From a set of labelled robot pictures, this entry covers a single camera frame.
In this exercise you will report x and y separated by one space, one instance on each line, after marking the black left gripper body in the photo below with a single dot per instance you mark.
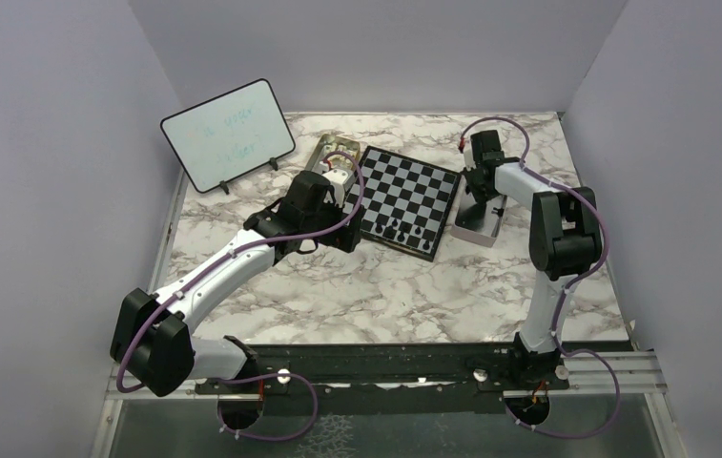
342 238

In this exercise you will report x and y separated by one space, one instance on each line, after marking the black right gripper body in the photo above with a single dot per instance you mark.
481 194

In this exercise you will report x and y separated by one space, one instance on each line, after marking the black chess rook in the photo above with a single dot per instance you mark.
389 232

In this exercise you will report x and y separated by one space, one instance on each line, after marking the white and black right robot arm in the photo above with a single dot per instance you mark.
565 243

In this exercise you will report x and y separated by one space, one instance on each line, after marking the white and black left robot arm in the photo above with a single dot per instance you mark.
153 341

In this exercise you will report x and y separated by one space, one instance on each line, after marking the pile of white chess pieces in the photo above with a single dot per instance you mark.
335 159

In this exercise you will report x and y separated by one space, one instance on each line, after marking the pink tin box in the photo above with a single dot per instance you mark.
478 223

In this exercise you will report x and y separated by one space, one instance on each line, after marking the black and silver chessboard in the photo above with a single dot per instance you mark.
417 193

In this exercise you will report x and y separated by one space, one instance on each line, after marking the small whiteboard with stand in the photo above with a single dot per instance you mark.
230 135

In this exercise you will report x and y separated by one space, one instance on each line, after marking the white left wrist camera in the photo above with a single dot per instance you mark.
342 181

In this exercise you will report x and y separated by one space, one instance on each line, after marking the black mounting rail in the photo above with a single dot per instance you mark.
371 379

